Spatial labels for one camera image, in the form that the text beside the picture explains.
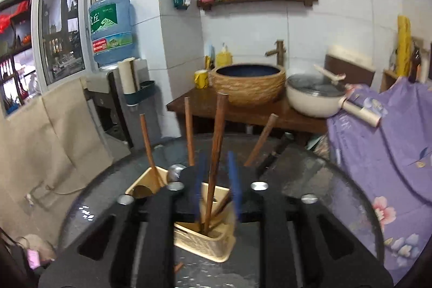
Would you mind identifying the wooden counter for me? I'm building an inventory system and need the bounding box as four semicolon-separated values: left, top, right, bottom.
166;87;330;137

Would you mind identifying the teal wall holder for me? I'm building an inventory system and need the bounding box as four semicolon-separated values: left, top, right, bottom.
125;80;157;106

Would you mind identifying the water dispenser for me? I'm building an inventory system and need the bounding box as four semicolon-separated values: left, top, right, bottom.
84;67;150;147

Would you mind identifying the glass pan lid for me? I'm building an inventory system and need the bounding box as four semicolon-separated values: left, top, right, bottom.
287;73;347;97

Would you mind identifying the window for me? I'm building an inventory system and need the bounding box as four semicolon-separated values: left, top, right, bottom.
0;0;97;114

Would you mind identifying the cream frying pan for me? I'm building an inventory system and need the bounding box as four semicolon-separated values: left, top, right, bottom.
286;73;383;129

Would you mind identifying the beige cloth cover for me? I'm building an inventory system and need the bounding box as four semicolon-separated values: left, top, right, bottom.
0;76;114;241

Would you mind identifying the blue water jug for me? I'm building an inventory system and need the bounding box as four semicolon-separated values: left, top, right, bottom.
88;0;136;68

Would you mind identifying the woven basket sink basin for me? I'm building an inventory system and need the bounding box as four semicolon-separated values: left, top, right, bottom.
210;63;287;107

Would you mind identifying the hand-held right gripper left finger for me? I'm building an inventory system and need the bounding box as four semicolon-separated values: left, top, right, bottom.
39;153;208;288

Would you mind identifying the white spoon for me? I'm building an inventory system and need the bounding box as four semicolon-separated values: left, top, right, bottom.
313;64;347;82

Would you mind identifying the yellow cup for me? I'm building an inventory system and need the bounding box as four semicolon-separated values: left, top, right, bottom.
194;69;210;90

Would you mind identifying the purple floral cloth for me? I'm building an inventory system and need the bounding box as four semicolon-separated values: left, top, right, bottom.
325;77;432;282

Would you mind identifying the brown glass bottle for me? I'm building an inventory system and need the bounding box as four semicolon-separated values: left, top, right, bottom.
408;45;423;84

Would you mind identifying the paper roll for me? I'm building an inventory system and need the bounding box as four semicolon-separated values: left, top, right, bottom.
118;58;141;95

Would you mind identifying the bamboo faucet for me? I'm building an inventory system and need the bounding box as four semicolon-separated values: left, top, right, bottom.
265;40;288;66

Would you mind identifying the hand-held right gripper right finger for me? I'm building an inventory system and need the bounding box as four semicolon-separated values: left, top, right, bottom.
226;150;394;288

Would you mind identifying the brown and cream box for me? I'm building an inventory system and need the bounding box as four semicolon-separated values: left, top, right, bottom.
324;45;376;88

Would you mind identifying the yellow packet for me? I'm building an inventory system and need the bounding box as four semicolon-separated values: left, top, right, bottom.
397;15;414;78

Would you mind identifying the cream perforated utensil holder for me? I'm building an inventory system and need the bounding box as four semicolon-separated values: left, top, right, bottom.
125;166;237;263

